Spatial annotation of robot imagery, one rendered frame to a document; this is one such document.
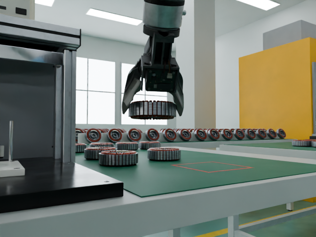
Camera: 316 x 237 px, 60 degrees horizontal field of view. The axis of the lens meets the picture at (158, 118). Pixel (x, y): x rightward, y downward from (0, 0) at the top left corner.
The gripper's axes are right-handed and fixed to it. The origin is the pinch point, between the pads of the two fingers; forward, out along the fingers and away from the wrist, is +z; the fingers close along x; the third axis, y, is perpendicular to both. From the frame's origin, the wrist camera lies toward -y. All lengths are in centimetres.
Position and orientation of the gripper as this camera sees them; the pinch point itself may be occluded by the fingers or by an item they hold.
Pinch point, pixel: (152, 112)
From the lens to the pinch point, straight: 64.4
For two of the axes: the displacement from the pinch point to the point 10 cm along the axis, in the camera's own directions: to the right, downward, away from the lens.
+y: 1.0, 5.0, -8.6
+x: 9.9, 0.3, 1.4
